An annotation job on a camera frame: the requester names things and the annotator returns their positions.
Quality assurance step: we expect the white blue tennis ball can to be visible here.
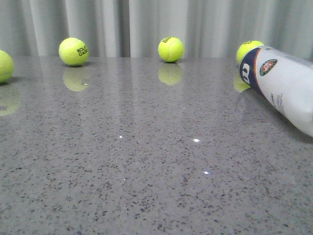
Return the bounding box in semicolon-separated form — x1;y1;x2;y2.
239;46;313;136

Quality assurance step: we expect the far left tennis ball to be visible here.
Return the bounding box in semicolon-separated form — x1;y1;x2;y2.
0;50;14;84

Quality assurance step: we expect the Roland Garros printed tennis ball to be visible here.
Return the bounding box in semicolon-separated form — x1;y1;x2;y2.
59;37;89;66

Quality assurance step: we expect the grey pleated curtain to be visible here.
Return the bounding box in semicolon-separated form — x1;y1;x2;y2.
0;0;313;59

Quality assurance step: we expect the right yellow tennis ball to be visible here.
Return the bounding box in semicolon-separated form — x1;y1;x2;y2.
236;40;265;64

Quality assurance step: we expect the yellow tennis ball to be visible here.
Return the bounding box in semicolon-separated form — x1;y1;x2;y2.
236;40;265;64
158;37;184;63

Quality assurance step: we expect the centre yellow tennis ball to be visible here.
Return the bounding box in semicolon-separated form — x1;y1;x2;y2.
158;37;184;63

